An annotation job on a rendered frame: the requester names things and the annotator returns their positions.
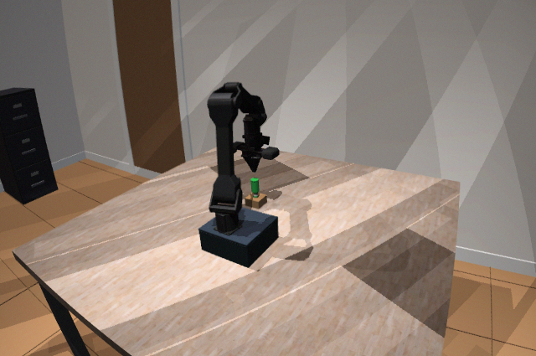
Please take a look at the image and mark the tan wooden block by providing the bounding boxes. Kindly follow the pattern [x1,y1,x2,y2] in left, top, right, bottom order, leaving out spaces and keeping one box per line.
[245,193,267,209]

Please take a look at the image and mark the green marker cap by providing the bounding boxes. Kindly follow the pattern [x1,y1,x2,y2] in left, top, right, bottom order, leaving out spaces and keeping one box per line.
[250,178,260,193]

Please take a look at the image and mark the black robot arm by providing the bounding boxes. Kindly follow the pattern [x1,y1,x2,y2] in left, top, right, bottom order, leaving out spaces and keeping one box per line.
[207,82,267,235]

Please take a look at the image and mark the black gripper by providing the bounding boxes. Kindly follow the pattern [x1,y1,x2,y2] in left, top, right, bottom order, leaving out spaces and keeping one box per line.
[233,132,280,173]

